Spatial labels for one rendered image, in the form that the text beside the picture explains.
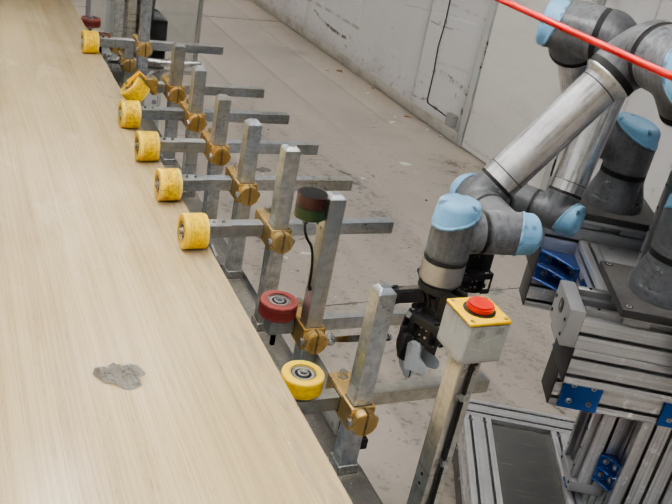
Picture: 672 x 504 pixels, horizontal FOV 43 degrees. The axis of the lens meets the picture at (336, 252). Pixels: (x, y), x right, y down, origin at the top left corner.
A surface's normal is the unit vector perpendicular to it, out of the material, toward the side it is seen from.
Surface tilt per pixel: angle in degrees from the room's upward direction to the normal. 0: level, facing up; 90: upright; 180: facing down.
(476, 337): 90
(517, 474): 0
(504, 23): 90
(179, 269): 0
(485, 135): 90
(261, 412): 0
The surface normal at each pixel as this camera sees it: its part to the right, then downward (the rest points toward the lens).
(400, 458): 0.18, -0.88
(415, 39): -0.89, 0.05
